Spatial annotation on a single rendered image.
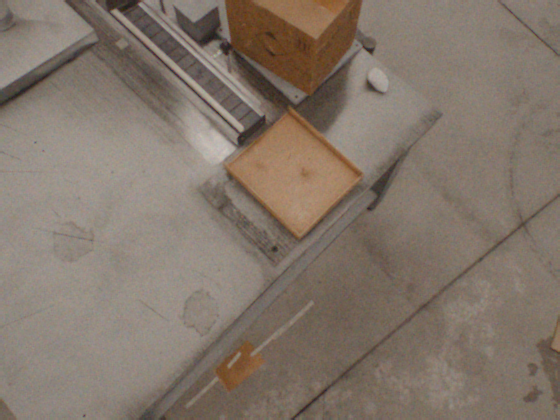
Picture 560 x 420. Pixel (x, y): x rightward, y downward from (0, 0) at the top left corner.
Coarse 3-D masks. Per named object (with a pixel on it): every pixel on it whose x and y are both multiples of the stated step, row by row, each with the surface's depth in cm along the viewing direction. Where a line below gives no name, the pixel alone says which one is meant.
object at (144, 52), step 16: (128, 32) 154; (144, 48) 152; (160, 64) 151; (208, 64) 152; (176, 80) 149; (224, 80) 150; (192, 96) 147; (240, 96) 148; (208, 112) 146; (256, 112) 147; (224, 128) 145; (256, 128) 148
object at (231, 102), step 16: (96, 0) 158; (112, 16) 158; (128, 16) 156; (144, 16) 157; (144, 32) 154; (160, 32) 155; (160, 48) 153; (176, 48) 153; (192, 64) 151; (208, 80) 149; (224, 96) 148; (240, 112) 146
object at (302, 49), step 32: (224, 0) 140; (256, 0) 132; (288, 0) 133; (320, 0) 133; (352, 0) 136; (256, 32) 143; (288, 32) 133; (320, 32) 129; (352, 32) 153; (288, 64) 146; (320, 64) 143
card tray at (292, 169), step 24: (288, 120) 151; (264, 144) 147; (288, 144) 148; (312, 144) 149; (240, 168) 144; (264, 168) 144; (288, 168) 145; (312, 168) 145; (336, 168) 146; (264, 192) 142; (288, 192) 142; (312, 192) 143; (336, 192) 143; (288, 216) 139; (312, 216) 140
